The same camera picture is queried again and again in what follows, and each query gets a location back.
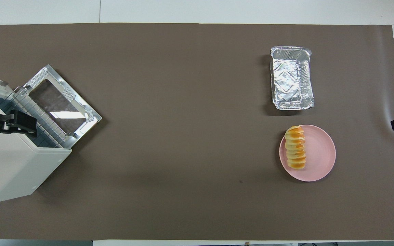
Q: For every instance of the brown table mat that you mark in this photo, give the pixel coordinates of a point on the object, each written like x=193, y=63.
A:
x=190, y=119

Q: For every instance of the sliced orange bread loaf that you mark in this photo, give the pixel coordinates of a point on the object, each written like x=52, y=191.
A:
x=295, y=148

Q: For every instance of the cream toaster oven body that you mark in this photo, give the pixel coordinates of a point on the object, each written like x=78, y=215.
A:
x=9, y=167

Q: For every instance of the glass oven door metal frame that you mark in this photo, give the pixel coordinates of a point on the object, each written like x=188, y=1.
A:
x=80, y=106

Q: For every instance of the pink round plate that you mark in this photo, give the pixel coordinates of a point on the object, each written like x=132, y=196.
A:
x=320, y=153

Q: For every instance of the aluminium foil tray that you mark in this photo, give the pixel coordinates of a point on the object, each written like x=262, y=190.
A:
x=291, y=80

